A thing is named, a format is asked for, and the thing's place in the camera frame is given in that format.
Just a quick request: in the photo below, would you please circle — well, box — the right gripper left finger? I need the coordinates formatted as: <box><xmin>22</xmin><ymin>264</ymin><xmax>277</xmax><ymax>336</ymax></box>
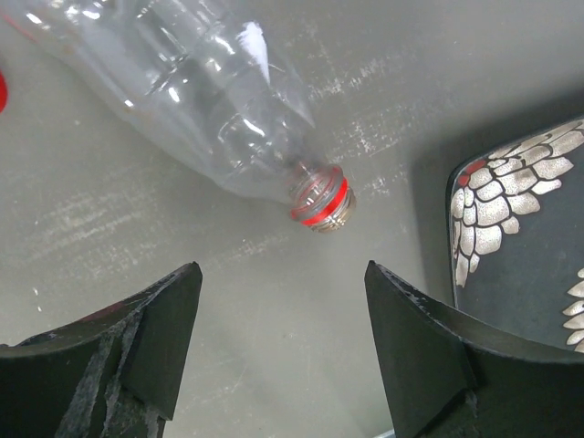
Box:
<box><xmin>1</xmin><ymin>263</ymin><xmax>203</xmax><ymax>437</ymax></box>

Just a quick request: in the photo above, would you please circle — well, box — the red bottle cap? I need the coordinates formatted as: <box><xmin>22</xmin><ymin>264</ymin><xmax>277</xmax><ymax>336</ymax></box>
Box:
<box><xmin>0</xmin><ymin>72</ymin><xmax>8</xmax><ymax>112</ymax></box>

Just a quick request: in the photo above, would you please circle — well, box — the clear plastic bottle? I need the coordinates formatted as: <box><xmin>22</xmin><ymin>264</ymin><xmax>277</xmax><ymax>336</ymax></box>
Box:
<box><xmin>1</xmin><ymin>1</ymin><xmax>356</xmax><ymax>233</ymax></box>

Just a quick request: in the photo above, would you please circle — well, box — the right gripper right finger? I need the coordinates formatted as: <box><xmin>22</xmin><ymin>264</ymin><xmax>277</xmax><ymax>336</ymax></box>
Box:
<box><xmin>364</xmin><ymin>261</ymin><xmax>583</xmax><ymax>437</ymax></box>

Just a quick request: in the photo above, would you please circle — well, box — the black floral square plate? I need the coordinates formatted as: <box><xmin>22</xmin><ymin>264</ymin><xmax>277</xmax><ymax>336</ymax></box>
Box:
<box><xmin>446</xmin><ymin>117</ymin><xmax>583</xmax><ymax>352</ymax></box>

